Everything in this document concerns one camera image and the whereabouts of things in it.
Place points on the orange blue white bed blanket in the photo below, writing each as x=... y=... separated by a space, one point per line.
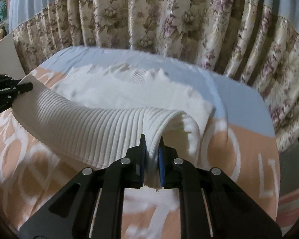
x=238 y=139

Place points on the floral beige curtain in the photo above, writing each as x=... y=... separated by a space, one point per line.
x=255 y=42

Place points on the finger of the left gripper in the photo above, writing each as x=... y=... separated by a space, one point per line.
x=22 y=88

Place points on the grey white board panel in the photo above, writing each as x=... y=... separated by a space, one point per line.
x=9 y=60

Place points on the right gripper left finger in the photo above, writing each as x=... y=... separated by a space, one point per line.
x=91 y=204

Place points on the white knit sweater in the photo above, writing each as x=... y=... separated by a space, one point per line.
x=94 y=115

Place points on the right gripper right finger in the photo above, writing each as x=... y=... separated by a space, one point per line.
x=211 y=204

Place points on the pink striped bed sheet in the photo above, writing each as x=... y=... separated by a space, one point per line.
x=288 y=211

